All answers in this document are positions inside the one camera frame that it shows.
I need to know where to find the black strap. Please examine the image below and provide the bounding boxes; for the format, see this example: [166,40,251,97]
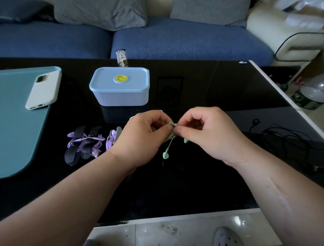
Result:
[64,126,87,166]
[80,126,102,160]

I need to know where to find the grey cushion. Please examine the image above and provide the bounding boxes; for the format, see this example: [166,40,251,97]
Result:
[170,0,251,29]
[53,0,148,31]

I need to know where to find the person's right forearm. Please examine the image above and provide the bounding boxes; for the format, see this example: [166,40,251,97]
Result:
[232,142,324,246]

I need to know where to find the person's left forearm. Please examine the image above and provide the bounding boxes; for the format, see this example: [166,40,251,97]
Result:
[0,149,139,246]

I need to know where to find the phone in white case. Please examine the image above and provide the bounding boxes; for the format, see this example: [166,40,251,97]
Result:
[25,70,62,110]

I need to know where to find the purple wired earphones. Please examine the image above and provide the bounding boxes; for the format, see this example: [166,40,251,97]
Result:
[67,131,106,158]

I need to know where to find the white perforated slipper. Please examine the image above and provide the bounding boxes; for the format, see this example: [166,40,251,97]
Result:
[213,226,251,246]

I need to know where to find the large clear water bottle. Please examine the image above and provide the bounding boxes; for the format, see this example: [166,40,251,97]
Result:
[291,73,324,111]

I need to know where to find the person's right hand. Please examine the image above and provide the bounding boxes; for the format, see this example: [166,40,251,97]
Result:
[174,106,254,168]

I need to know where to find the purple earphones with grey strap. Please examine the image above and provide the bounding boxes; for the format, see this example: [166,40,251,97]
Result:
[105,126,123,153]

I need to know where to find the black cable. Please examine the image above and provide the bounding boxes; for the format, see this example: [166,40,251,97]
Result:
[249,118,324,173]

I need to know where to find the mint green wired earphones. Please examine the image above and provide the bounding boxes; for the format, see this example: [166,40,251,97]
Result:
[162,122,189,160]

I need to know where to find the teal mat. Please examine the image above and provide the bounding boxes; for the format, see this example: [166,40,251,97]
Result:
[0,66,62,179]

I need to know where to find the light blue lidded food container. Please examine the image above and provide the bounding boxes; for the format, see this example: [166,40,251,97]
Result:
[89,67,150,106]

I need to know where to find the person's left hand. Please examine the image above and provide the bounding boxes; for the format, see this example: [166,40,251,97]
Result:
[111,110,175,168]

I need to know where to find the brown and white stick sachet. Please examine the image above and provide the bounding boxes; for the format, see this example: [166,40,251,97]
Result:
[115,49,130,68]

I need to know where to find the papers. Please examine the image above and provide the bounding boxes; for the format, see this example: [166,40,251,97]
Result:
[275,0,324,30]

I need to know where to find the dark blue cushion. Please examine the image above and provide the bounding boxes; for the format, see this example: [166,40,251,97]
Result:
[0,0,57,25]

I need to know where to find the blue sofa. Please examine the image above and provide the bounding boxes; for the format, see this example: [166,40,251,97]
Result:
[0,16,275,67]

